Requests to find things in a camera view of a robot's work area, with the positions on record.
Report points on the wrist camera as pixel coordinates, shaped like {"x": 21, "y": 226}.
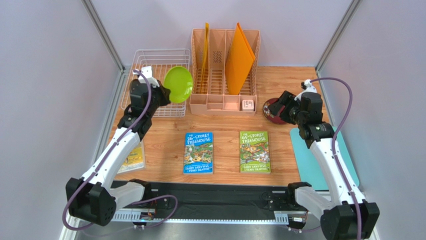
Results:
{"x": 147, "y": 72}
{"x": 307, "y": 87}

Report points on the blue treehouse book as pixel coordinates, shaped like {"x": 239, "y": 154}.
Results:
{"x": 198, "y": 155}

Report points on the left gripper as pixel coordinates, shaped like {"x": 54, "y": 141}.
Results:
{"x": 164, "y": 92}

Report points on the black base mat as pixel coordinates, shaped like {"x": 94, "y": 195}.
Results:
{"x": 219, "y": 202}

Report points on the white power adapter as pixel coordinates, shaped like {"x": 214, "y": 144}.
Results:
{"x": 248, "y": 105}

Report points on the red floral plate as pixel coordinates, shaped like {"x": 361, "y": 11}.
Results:
{"x": 280, "y": 120}

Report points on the pink plastic file organizer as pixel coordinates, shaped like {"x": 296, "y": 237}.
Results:
{"x": 215, "y": 99}

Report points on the white wire dish rack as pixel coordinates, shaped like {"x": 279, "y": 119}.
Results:
{"x": 161, "y": 61}

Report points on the teal cutting board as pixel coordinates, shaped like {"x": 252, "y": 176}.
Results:
{"x": 309, "y": 168}

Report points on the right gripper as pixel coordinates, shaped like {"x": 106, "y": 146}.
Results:
{"x": 284, "y": 102}

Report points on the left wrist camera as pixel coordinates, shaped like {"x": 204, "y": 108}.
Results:
{"x": 147, "y": 72}

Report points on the lime green plate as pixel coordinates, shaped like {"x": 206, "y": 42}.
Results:
{"x": 180, "y": 83}

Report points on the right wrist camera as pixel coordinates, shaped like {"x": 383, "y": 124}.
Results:
{"x": 307, "y": 87}

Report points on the yellow book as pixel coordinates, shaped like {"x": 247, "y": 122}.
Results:
{"x": 135, "y": 160}

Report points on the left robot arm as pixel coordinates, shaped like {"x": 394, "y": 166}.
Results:
{"x": 91, "y": 197}

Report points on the green treehouse book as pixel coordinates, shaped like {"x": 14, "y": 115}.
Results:
{"x": 254, "y": 152}

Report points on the aluminium frame rail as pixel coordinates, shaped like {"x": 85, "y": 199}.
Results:
{"x": 139, "y": 216}

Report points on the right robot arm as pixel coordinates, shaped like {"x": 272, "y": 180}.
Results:
{"x": 347, "y": 215}

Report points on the large orange folder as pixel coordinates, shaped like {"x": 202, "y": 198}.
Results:
{"x": 239, "y": 62}

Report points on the thin orange folder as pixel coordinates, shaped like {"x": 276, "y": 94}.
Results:
{"x": 204, "y": 55}

